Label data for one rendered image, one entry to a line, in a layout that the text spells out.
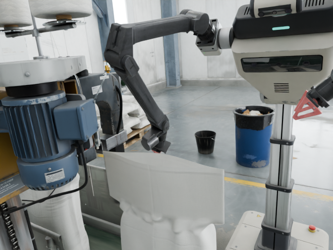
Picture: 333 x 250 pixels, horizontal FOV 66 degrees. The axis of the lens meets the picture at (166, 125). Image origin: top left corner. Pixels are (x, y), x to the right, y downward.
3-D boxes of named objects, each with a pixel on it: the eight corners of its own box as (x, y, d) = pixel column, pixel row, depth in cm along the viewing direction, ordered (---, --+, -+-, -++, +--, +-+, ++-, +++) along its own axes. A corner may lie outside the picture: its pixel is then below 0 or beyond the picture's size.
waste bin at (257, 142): (276, 155, 329) (278, 106, 310) (269, 173, 286) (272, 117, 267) (238, 151, 352) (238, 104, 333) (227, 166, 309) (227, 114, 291)
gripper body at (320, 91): (308, 93, 78) (331, 76, 74) (308, 89, 86) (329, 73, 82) (324, 109, 77) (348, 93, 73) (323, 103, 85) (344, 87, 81)
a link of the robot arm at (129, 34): (120, 27, 72) (99, 21, 77) (122, 73, 79) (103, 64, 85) (210, 11, 100) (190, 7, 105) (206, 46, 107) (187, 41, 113)
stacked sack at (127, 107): (141, 109, 417) (140, 100, 413) (115, 120, 363) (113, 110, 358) (121, 108, 438) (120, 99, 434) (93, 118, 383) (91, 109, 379)
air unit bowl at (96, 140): (102, 145, 101) (100, 130, 99) (97, 148, 98) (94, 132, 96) (97, 144, 102) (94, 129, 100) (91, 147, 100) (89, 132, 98)
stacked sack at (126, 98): (151, 102, 465) (151, 94, 460) (138, 108, 429) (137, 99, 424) (122, 101, 497) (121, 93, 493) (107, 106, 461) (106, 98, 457)
